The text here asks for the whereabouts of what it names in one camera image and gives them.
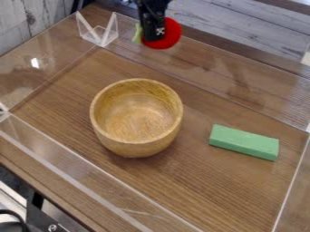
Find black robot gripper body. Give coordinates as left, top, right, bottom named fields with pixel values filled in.
left=135, top=0, right=172, bottom=13

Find light wooden bowl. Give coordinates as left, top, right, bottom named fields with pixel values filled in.
left=89, top=78, right=184, bottom=158

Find clear acrylic tray walls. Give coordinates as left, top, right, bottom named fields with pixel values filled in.
left=0, top=14, right=310, bottom=232

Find green rectangular sponge block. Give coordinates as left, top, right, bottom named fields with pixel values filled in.
left=208, top=124, right=279, bottom=161

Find black table leg clamp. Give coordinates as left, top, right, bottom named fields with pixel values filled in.
left=26, top=191, right=70, bottom=232

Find clear acrylic corner bracket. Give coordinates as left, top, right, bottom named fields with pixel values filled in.
left=74, top=12, right=119, bottom=47

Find black cable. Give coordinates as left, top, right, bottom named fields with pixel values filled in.
left=0, top=208, right=32, bottom=232

